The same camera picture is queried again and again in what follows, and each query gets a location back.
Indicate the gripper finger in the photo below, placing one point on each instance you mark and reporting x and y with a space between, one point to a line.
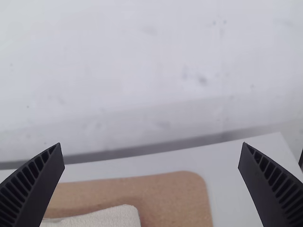
26 194
279 194

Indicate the cork mat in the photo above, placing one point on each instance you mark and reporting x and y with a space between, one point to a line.
170 196

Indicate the pale towel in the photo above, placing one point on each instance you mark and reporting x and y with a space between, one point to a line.
99 217

